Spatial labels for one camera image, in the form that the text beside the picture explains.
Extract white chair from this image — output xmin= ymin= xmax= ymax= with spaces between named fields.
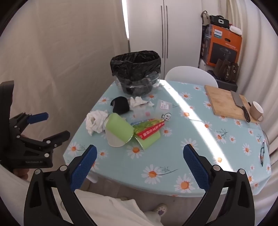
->
xmin=164 ymin=66 xmax=219 ymax=88

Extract red label packet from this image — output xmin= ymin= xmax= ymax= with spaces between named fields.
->
xmin=136 ymin=122 xmax=165 ymax=139

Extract person's white garment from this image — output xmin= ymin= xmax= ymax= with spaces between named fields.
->
xmin=75 ymin=189 xmax=161 ymax=226

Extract clear plastic bin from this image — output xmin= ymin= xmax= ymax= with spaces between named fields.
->
xmin=114 ymin=73 xmax=161 ymax=96

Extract beige mug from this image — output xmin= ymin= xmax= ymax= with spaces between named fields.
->
xmin=249 ymin=101 xmax=264 ymax=122

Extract black stool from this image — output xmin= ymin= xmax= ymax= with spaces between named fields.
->
xmin=207 ymin=70 xmax=238 ymax=92

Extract clear plastic packet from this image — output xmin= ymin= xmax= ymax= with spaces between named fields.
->
xmin=155 ymin=99 xmax=172 ymax=114

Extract orange green wrapper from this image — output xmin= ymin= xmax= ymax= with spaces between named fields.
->
xmin=130 ymin=118 xmax=165 ymax=131

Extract white tissue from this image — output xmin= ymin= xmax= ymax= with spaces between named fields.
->
xmin=130 ymin=96 xmax=154 ymax=108
xmin=86 ymin=110 xmax=109 ymax=136

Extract wooden cutting board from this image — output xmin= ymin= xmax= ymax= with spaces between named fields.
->
xmin=204 ymin=85 xmax=254 ymax=122

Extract person's left hand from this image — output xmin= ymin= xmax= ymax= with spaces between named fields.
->
xmin=13 ymin=169 xmax=30 ymax=180

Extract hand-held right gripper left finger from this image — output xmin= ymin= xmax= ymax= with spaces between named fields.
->
xmin=23 ymin=144 xmax=97 ymax=226

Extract white slipper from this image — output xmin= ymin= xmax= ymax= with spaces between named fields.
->
xmin=152 ymin=203 xmax=168 ymax=218

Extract black eyeglasses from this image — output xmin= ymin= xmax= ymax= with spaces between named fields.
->
xmin=259 ymin=141 xmax=266 ymax=167

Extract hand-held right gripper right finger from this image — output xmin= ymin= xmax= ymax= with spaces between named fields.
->
xmin=183 ymin=144 xmax=255 ymax=226

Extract white wardrobe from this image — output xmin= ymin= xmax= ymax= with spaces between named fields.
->
xmin=127 ymin=0 xmax=203 ymax=81

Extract beige handbag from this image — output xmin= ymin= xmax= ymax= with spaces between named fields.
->
xmin=201 ymin=11 xmax=211 ymax=26

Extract black bag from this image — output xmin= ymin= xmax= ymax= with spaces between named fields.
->
xmin=110 ymin=97 xmax=130 ymax=115
xmin=209 ymin=15 xmax=230 ymax=27

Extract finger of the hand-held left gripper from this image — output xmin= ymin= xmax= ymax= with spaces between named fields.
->
xmin=9 ymin=112 xmax=49 ymax=131
xmin=19 ymin=130 xmax=71 ymax=157

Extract daisy print tablecloth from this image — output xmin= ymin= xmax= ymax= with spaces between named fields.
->
xmin=63 ymin=80 xmax=272 ymax=197

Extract brown handbag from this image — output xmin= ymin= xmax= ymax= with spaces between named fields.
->
xmin=215 ymin=58 xmax=239 ymax=82

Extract white curtain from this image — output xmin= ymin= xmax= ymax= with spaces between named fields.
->
xmin=226 ymin=0 xmax=278 ymax=152

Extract steel cleaver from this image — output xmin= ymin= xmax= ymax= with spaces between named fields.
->
xmin=230 ymin=90 xmax=251 ymax=123

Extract orange appliance box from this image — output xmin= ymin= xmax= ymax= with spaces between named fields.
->
xmin=201 ymin=24 xmax=242 ymax=67

